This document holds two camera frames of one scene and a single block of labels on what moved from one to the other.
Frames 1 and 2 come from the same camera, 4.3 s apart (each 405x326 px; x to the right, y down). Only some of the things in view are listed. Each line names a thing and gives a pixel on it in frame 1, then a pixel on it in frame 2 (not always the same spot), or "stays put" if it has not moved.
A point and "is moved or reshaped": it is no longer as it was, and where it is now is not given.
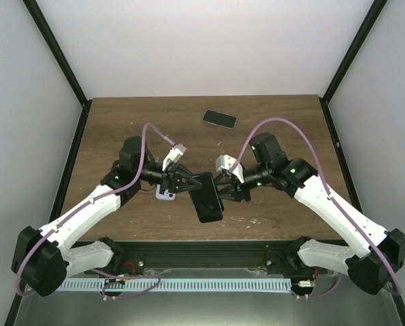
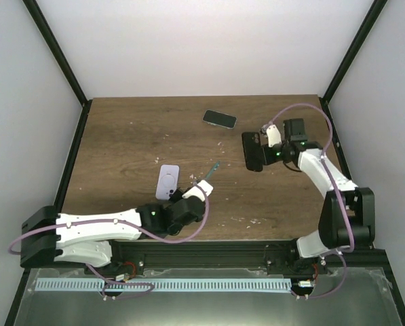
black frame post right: x=370 y=19 stays put
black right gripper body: x=240 y=190 to x=269 y=159
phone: x=220 y=119 stays put
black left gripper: x=172 y=179 to x=174 y=197
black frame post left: x=34 y=11 stays put
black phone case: x=215 y=186 is moved or reshaped
